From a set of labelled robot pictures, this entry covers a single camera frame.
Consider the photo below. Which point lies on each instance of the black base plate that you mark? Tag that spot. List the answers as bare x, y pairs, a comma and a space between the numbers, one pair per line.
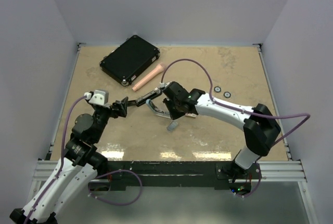
221, 175

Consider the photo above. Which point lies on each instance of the black hard case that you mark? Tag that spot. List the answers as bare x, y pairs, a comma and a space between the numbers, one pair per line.
129, 60

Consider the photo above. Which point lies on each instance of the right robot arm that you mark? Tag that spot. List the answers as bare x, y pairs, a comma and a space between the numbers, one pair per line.
259, 127

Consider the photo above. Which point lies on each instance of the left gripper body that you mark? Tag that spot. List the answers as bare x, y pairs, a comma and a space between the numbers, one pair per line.
115, 113

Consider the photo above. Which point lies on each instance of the aluminium rail frame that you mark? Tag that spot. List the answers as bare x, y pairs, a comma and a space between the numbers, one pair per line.
143, 136

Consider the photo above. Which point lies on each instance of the blue white stapler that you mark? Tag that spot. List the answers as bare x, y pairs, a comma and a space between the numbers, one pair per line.
162, 113

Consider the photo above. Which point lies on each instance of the staple tray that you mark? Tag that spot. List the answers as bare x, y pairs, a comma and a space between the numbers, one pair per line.
172, 126

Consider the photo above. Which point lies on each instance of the pink cylindrical tube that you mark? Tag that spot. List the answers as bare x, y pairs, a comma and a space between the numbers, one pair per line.
156, 71

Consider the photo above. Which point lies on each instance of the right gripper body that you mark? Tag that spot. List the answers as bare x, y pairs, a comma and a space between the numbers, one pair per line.
176, 112

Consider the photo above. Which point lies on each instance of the staple box sleeve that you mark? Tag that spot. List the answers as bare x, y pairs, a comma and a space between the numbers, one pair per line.
190, 115

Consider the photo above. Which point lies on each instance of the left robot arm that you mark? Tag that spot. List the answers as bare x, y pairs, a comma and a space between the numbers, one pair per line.
79, 163

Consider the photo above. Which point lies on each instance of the silver round disc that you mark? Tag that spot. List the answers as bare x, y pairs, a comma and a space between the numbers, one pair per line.
227, 94
217, 89

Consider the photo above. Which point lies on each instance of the black stapler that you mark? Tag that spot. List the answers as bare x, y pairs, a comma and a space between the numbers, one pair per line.
142, 100

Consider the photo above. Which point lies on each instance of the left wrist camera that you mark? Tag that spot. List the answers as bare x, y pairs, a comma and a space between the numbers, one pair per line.
99, 97

